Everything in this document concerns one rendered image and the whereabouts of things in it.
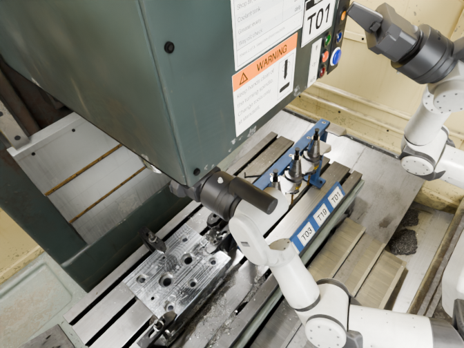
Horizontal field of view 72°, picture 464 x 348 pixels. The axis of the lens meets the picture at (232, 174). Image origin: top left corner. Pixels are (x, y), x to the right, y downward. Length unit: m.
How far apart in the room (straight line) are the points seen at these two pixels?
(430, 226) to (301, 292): 1.16
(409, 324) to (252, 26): 0.60
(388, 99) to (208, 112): 1.22
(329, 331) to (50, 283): 1.40
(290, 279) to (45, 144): 0.78
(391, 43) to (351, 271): 0.99
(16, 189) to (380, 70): 1.41
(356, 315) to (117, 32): 0.65
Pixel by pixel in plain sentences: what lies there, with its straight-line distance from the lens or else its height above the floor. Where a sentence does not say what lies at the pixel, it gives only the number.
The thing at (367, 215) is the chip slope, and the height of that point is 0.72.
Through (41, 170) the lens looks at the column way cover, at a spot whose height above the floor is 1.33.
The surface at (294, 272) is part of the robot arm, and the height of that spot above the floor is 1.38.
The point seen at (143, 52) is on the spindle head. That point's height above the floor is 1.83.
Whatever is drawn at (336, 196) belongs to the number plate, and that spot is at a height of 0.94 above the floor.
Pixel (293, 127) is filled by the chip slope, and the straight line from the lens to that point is 1.83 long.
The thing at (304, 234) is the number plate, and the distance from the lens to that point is 1.23.
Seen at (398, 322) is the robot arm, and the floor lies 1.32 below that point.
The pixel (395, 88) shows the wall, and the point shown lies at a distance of 1.54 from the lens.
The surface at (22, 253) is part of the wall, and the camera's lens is 1.83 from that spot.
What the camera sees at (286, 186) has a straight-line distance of 1.00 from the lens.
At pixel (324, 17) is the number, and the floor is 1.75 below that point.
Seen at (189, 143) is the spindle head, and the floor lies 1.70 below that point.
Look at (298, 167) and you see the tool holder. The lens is 0.99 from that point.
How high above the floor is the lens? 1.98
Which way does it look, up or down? 47 degrees down
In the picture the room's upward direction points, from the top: 6 degrees counter-clockwise
